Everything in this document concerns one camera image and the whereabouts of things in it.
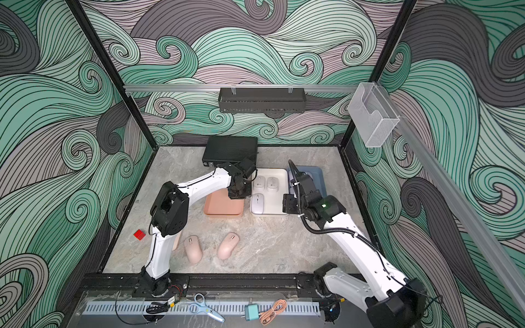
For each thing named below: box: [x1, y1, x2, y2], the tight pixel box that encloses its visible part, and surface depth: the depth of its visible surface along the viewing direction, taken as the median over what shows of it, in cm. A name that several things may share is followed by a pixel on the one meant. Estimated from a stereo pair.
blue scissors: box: [189, 293, 226, 323], surface depth 71 cm
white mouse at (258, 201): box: [251, 193, 265, 215], surface depth 96 cm
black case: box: [202, 136, 259, 167], surface depth 119 cm
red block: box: [133, 229, 147, 241], surface depth 86 cm
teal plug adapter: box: [244, 303, 260, 322], surface depth 68 cm
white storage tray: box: [250, 168, 290, 216], surface depth 100 cm
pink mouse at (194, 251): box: [183, 235, 204, 265], surface depth 82 cm
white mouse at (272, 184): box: [266, 176, 280, 193], surface depth 102 cm
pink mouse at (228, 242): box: [217, 232, 240, 261], surface depth 83 cm
